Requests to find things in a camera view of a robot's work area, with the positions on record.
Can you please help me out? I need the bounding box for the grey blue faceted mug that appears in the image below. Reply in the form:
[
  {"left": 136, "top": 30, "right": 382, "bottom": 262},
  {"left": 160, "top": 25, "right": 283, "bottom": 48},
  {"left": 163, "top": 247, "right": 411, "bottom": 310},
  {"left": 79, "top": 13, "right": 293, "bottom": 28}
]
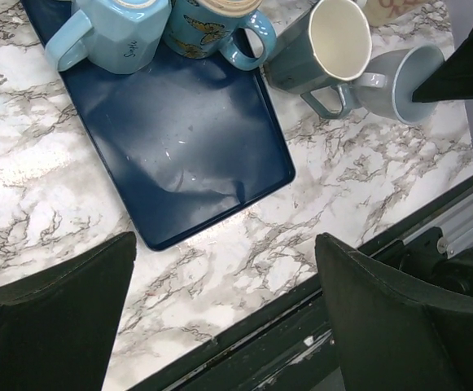
[{"left": 264, "top": 0, "right": 372, "bottom": 119}]

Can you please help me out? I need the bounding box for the blue butterfly mug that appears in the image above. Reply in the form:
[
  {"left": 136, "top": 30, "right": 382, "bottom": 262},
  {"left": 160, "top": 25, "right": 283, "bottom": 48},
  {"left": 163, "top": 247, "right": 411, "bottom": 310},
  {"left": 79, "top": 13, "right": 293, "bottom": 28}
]
[{"left": 163, "top": 0, "right": 276, "bottom": 71}]

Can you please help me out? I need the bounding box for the cream soap pump bottle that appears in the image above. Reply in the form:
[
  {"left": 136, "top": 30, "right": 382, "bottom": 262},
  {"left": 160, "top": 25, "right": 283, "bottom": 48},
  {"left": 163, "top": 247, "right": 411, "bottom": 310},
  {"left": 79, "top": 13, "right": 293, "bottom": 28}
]
[{"left": 361, "top": 0, "right": 427, "bottom": 27}]

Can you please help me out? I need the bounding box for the dark blue tray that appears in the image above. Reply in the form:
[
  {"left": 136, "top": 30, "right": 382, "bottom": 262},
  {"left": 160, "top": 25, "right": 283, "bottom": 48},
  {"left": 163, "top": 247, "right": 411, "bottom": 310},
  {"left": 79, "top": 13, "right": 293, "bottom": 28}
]
[{"left": 19, "top": 0, "right": 297, "bottom": 252}]

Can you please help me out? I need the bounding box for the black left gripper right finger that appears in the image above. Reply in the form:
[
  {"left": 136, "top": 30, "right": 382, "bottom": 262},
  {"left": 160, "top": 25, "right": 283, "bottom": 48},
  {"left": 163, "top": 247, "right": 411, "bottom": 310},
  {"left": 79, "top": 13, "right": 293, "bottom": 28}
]
[{"left": 315, "top": 233, "right": 473, "bottom": 390}]

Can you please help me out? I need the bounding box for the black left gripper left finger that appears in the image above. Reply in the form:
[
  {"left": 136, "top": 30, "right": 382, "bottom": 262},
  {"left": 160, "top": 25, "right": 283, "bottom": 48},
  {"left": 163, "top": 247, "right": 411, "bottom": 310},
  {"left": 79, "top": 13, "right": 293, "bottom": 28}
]
[{"left": 0, "top": 232, "right": 137, "bottom": 390}]

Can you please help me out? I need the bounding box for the pale grey footed mug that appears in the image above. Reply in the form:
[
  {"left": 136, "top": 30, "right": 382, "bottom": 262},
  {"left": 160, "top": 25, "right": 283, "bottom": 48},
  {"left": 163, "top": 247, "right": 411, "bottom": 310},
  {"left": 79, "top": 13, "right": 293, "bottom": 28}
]
[{"left": 352, "top": 44, "right": 445, "bottom": 125}]

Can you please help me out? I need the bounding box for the light blue faceted mug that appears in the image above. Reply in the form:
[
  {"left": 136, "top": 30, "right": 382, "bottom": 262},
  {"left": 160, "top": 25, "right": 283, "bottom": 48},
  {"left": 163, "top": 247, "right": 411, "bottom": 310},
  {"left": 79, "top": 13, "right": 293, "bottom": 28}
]
[{"left": 45, "top": 0, "right": 172, "bottom": 74}]

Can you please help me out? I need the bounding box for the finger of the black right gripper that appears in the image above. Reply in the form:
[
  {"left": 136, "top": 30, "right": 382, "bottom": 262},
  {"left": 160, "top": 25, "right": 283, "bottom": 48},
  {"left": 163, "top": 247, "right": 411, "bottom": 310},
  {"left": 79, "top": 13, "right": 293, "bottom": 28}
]
[{"left": 412, "top": 27, "right": 473, "bottom": 103}]

